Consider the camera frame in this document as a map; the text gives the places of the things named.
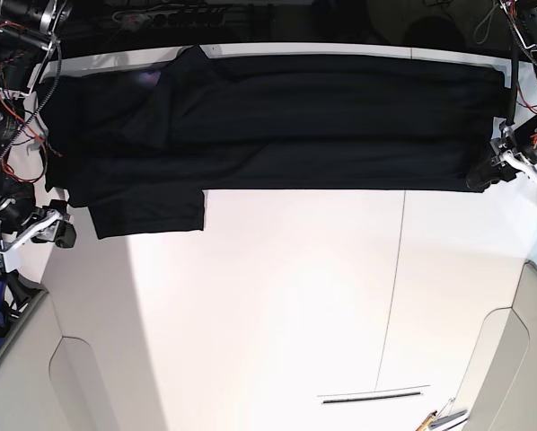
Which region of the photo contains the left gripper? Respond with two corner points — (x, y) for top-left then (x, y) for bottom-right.
(465, 117), (537, 190)

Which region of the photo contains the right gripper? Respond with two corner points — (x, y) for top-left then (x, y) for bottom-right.
(0, 200), (76, 248)

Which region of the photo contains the black T-shirt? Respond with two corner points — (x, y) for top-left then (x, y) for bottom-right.
(40, 47), (508, 238)

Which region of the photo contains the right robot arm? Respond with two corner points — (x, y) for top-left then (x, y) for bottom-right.
(0, 1), (73, 248)

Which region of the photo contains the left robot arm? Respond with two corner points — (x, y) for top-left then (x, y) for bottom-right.
(466, 1), (537, 191)

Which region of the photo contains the blue and black bag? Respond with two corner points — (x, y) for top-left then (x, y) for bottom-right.
(0, 270), (44, 347)

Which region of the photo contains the black power strip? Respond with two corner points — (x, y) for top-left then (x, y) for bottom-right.
(111, 6), (229, 32)

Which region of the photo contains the yellow pencil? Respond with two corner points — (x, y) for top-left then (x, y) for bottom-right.
(416, 410), (437, 431)

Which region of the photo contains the black metal ruler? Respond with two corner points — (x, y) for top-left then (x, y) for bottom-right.
(321, 391), (424, 405)

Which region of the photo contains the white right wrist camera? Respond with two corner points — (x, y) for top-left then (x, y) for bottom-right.
(0, 245), (22, 273)

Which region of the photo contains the grey cable bundle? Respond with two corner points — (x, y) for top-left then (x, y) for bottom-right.
(472, 0), (503, 46)

